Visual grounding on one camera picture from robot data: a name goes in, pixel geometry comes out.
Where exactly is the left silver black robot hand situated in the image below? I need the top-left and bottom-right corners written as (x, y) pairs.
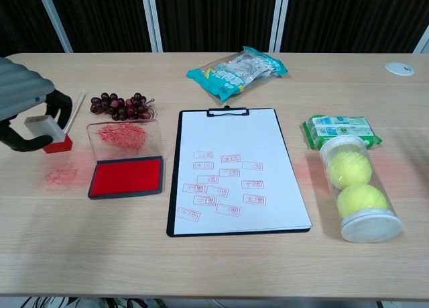
top-left (0, 56), bottom-right (73, 153)

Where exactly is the red and clear stamp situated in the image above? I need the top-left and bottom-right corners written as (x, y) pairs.
top-left (23, 114), bottom-right (74, 155)

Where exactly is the dark red grape bunch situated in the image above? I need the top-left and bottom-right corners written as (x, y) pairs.
top-left (89, 92), bottom-right (157, 122)

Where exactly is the red ink pad clear lid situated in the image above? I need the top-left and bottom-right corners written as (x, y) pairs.
top-left (86, 118), bottom-right (167, 200)

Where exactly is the black clipboard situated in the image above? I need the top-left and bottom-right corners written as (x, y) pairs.
top-left (166, 107), bottom-right (313, 238)

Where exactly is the teal snack bag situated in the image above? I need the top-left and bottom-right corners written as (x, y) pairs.
top-left (186, 46), bottom-right (290, 103)

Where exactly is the white stamped paper sheet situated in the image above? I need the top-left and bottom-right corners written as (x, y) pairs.
top-left (174, 109), bottom-right (312, 236)

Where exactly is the green tissue pack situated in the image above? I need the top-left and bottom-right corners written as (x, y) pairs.
top-left (302, 114), bottom-right (383, 152)

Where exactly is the yellow tennis ball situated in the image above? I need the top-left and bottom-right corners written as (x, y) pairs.
top-left (326, 151), bottom-right (373, 190)
top-left (336, 183), bottom-right (390, 220)

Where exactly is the clear plastic ball tube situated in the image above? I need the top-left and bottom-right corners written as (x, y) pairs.
top-left (318, 135), bottom-right (404, 244)

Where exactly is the aluminium partition post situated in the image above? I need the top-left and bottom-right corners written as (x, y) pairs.
top-left (34, 0), bottom-right (74, 54)
top-left (267, 0), bottom-right (291, 53)
top-left (139, 0), bottom-right (164, 53)
top-left (413, 28), bottom-right (429, 54)

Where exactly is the white cable grommet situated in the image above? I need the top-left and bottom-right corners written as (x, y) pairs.
top-left (384, 61), bottom-right (416, 77)

